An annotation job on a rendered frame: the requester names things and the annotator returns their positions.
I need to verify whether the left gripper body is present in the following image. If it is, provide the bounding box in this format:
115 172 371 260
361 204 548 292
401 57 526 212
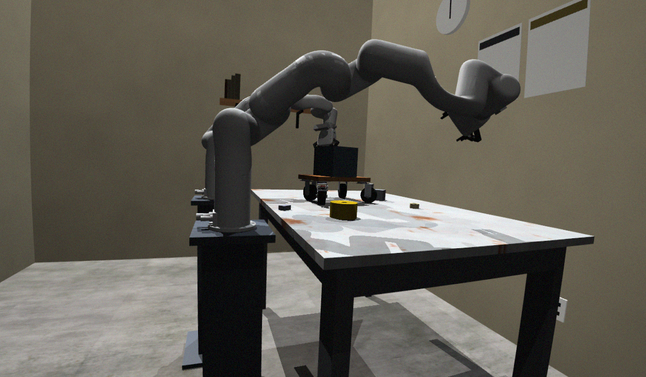
317 128 336 146

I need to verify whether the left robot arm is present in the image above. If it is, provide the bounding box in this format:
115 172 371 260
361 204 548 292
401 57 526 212
195 95 337 200

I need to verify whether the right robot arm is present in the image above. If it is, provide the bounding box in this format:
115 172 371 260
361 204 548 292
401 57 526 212
196 39 521 232

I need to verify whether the yellow cylinder with center hole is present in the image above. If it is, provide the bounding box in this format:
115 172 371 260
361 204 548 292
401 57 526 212
330 201 358 220

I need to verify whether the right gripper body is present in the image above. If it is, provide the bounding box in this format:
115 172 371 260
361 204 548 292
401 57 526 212
448 113 490 136

